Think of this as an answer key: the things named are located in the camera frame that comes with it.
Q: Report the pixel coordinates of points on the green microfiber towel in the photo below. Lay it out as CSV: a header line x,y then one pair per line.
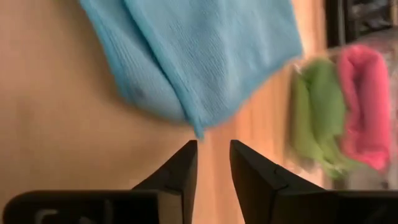
x,y
320,109

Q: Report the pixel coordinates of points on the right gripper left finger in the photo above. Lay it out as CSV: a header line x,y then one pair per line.
x,y
183,174

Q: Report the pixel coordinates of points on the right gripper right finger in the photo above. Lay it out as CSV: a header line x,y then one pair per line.
x,y
255,180

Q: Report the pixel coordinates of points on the blue microfiber towel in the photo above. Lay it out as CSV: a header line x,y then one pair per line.
x,y
202,56

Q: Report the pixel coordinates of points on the pink microfiber towel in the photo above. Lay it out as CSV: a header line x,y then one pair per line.
x,y
367,109

